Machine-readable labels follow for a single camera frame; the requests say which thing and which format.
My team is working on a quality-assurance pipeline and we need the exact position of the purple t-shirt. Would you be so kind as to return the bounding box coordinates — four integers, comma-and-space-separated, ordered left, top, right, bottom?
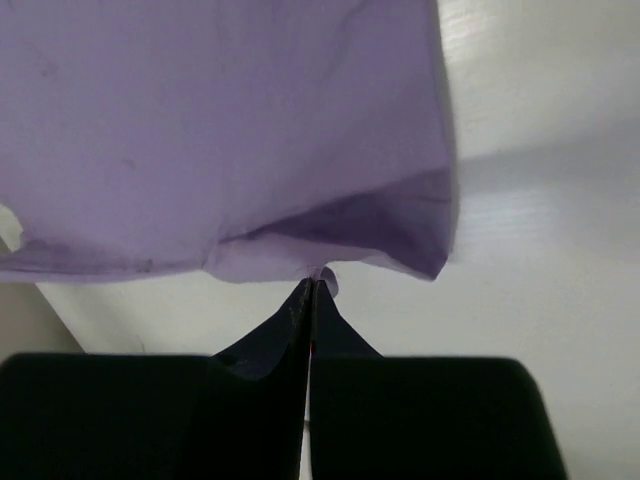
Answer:
1, 1, 456, 283

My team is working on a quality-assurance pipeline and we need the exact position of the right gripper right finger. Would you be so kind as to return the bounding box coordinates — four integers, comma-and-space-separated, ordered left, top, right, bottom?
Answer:
309, 282, 567, 479

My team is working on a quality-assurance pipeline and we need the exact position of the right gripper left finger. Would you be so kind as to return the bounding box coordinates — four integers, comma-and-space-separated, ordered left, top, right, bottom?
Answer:
1, 280, 313, 479

